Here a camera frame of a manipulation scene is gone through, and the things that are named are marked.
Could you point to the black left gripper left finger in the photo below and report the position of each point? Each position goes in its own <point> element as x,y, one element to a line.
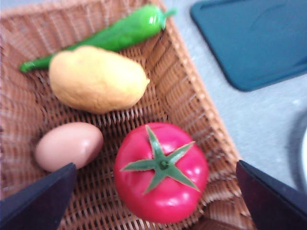
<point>36,206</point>

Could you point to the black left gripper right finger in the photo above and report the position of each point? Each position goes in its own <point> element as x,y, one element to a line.
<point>275,206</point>

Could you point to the red toy tomato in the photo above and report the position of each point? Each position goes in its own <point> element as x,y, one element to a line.
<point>163,191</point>

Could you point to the pale grey round plate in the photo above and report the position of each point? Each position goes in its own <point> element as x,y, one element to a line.
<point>301,155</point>

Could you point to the yellow orange lemon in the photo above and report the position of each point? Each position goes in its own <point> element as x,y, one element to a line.
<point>96,79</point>

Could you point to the brown wicker basket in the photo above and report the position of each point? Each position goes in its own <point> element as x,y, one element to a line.
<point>172,95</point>

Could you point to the dark rectangular cutting board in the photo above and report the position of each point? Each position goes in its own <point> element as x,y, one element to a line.
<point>254,40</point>

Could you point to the green chili pepper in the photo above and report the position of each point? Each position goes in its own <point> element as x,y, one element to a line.
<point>129,31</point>

